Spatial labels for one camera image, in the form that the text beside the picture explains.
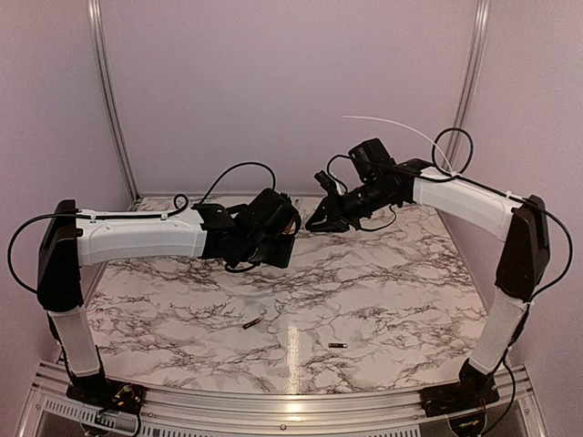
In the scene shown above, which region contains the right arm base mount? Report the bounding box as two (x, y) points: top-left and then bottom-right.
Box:
(419, 360), (500, 417)

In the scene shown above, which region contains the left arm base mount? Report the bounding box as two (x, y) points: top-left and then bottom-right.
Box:
(66, 371), (146, 414)

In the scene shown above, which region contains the white zip tie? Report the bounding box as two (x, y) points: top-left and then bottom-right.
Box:
(342, 114), (456, 177)

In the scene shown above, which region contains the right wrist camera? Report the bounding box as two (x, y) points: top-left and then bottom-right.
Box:
(314, 170), (347, 196)

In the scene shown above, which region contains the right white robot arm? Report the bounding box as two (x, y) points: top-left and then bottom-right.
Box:
(305, 138), (550, 408)

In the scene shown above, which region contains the left aluminium frame post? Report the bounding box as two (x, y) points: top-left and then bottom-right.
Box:
(87, 0), (140, 205)

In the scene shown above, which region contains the right aluminium frame post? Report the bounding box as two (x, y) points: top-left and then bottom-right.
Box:
(444, 0), (492, 160)

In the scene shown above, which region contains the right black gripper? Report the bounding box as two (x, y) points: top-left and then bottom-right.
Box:
(307, 178), (398, 232)

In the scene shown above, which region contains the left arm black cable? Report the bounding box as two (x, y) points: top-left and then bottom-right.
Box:
(6, 162), (302, 295)

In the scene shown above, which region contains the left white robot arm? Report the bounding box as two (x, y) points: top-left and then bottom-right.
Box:
(36, 188), (302, 405)

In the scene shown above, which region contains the aluminium frame post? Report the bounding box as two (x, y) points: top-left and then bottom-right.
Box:
(444, 0), (492, 160)
(87, 0), (140, 205)

